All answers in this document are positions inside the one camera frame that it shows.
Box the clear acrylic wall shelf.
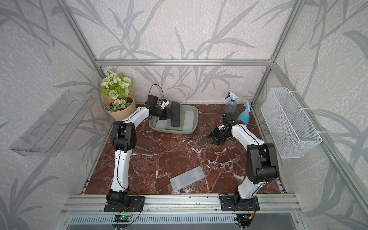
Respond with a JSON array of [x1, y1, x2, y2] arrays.
[[10, 90, 94, 157]]

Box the clear spray bottle blue nozzle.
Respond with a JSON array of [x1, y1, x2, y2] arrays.
[[224, 92, 239, 114]]

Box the left green circuit board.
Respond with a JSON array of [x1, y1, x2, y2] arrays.
[[113, 214, 132, 223]]

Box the potted artificial flower plant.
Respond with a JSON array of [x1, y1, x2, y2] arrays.
[[100, 69, 137, 121]]

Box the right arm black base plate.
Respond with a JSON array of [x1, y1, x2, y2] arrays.
[[218, 193, 260, 212]]

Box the grey-green plastic storage box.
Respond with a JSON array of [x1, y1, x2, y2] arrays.
[[149, 104, 199, 135]]

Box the right circuit board with wires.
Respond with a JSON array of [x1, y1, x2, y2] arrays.
[[234, 214, 254, 230]]

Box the translucent pencil case front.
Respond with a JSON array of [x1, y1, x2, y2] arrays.
[[170, 166, 205, 191]]

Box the black pencil case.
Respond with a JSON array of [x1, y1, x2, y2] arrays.
[[171, 102, 181, 127]]

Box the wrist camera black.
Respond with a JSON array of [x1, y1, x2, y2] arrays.
[[145, 95, 160, 107], [222, 113, 236, 124]]

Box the teal spray bottle pink nozzle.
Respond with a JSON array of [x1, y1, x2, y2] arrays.
[[237, 100, 251, 126]]

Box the aluminium frame rail front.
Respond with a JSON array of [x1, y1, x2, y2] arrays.
[[61, 194, 302, 215]]

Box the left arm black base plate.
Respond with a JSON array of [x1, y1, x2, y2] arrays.
[[103, 191, 146, 212]]

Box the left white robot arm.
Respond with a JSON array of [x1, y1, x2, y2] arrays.
[[106, 103, 180, 206]]

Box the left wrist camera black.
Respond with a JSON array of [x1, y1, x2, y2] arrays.
[[145, 95, 160, 107]]

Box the white wire mesh basket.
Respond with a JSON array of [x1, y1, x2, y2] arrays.
[[261, 88, 323, 159]]

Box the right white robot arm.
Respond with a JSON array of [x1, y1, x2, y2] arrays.
[[207, 121, 279, 200]]

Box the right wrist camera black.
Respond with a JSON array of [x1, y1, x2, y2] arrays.
[[222, 113, 236, 124]]

